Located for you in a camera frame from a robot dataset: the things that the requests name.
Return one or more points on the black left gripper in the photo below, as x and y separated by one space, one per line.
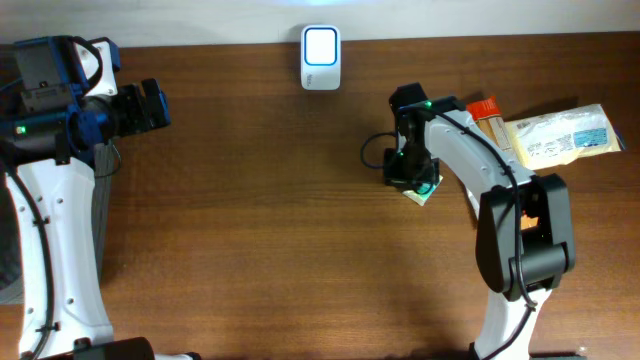
151 103

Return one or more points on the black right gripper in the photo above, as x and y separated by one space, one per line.
409 175

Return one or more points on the teal tissue packet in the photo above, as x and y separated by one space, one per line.
425 195

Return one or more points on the orange spaghetti packet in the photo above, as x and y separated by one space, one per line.
488 118

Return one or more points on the yellow white snack bag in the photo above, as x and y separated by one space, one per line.
562 137

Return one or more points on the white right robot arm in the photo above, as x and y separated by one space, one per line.
524 239

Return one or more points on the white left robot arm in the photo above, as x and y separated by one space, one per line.
47 158

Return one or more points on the white barcode scanner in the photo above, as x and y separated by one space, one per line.
320 57

